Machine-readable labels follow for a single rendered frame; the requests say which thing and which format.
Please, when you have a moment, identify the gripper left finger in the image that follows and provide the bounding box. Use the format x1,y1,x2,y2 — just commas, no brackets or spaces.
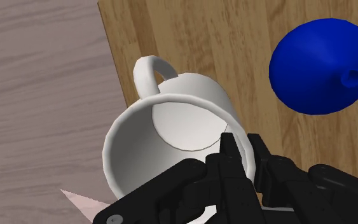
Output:
92,132,261,224

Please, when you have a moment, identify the blue round vase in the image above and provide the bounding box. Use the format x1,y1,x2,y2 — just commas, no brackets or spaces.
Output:
268,17,358,116

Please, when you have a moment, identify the white mug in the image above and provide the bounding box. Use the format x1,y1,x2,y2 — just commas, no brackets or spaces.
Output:
102,55,256,224

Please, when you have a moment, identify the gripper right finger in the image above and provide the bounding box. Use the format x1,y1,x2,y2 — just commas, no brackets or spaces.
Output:
247,133,358,224

